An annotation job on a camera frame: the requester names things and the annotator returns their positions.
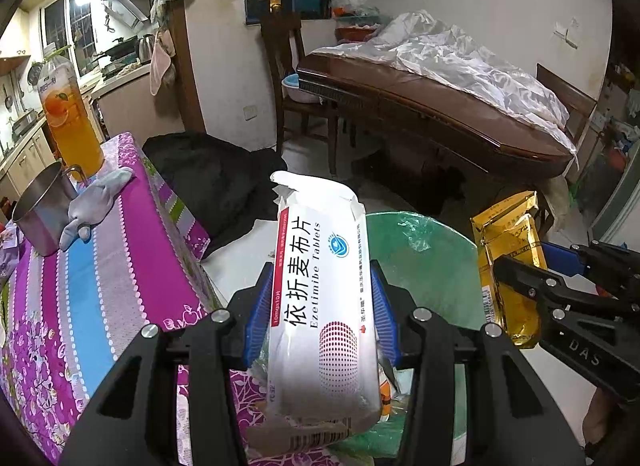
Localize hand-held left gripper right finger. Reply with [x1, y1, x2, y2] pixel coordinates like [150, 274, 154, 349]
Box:
[370, 261, 586, 466]

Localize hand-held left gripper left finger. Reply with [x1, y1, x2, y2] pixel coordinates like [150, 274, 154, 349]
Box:
[57, 262, 275, 466]

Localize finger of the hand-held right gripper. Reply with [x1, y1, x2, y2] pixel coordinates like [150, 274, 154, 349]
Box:
[492, 253, 637, 343]
[541, 240, 640, 293]

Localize gold foil packet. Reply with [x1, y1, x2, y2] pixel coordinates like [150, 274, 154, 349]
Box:
[470, 191, 548, 349]

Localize white medicine box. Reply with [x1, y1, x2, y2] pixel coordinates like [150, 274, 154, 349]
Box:
[247, 171, 382, 457]

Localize trash bin with green bag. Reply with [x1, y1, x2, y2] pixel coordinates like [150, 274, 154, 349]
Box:
[345, 211, 493, 466]

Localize person's right hand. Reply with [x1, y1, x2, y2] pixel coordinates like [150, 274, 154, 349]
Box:
[582, 386, 626, 452]

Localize cluttered storage shelf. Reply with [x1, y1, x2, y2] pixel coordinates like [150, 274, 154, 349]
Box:
[597, 63, 640, 247]

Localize black jacket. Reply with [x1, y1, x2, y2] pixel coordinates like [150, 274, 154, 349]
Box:
[142, 131, 288, 261]

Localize purple floral striped tablecloth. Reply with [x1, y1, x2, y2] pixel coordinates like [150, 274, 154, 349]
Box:
[0, 132, 281, 466]

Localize dark wooden chair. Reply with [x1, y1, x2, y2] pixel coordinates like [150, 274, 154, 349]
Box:
[536, 63, 598, 147]
[260, 10, 351, 177]

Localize grey glove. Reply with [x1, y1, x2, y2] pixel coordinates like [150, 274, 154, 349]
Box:
[59, 167, 137, 253]

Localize blue plastic basin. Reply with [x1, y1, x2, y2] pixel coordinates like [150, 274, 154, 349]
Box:
[281, 73, 323, 105]

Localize wooden table with plastic sheet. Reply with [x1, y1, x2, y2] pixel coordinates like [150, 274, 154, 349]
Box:
[310, 10, 578, 157]

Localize orange juice bottle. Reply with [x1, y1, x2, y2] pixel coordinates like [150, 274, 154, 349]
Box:
[37, 56, 106, 181]

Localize purple snack bag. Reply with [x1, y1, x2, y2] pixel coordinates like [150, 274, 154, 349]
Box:
[0, 226, 23, 287]

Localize pink hanging towel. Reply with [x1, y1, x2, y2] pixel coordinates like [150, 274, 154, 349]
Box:
[149, 28, 176, 96]

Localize red plastic basin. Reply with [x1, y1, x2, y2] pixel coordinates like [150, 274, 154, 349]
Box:
[335, 26, 381, 44]

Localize green plastic basket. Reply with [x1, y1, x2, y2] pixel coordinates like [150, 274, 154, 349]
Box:
[332, 13, 381, 29]

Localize black wok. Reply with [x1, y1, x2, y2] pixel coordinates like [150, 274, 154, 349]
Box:
[92, 36, 138, 59]

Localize electric cooking pan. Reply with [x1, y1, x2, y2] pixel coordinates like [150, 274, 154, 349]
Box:
[10, 108, 42, 134]

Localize steel range hood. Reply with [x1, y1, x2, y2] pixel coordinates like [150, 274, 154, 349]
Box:
[102, 0, 151, 26]

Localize barred kitchen window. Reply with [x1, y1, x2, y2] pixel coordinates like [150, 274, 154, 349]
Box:
[42, 0, 101, 64]

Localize steel pot with handle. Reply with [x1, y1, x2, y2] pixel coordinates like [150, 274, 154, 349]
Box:
[11, 161, 83, 257]

